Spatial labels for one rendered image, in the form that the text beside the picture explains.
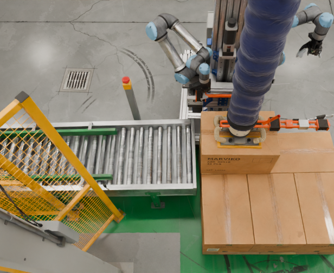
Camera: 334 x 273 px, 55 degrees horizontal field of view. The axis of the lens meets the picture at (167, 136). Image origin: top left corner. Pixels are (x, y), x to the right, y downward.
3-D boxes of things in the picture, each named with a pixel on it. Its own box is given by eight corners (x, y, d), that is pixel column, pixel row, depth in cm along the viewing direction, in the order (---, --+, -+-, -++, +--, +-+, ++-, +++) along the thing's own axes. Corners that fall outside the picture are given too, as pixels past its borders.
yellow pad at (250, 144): (217, 148, 249) (217, 145, 245) (217, 136, 254) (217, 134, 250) (261, 148, 246) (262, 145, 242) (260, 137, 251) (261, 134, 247)
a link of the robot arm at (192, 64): (194, 59, 243) (205, 66, 239) (184, 68, 240) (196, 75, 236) (194, 52, 236) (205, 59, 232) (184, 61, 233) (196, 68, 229)
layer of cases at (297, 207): (203, 252, 290) (204, 244, 254) (198, 153, 336) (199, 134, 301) (339, 251, 282) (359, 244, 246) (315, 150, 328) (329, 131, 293)
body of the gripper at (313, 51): (306, 56, 203) (313, 42, 192) (304, 46, 207) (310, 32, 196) (319, 56, 202) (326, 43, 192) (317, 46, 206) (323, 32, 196)
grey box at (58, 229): (43, 242, 172) (15, 231, 146) (44, 232, 175) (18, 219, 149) (78, 242, 171) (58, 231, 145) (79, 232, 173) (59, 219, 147)
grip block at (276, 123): (268, 131, 242) (269, 127, 237) (267, 120, 246) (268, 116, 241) (279, 131, 241) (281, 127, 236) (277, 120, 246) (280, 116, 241)
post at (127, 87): (139, 138, 366) (122, 85, 278) (139, 132, 369) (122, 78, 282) (145, 138, 366) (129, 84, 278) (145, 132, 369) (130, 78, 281)
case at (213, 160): (200, 173, 283) (201, 154, 248) (199, 134, 302) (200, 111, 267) (269, 174, 278) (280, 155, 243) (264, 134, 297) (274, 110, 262)
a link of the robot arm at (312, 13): (300, 5, 189) (310, 17, 184) (316, 0, 190) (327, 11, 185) (296, 16, 196) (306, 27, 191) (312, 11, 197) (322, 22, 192)
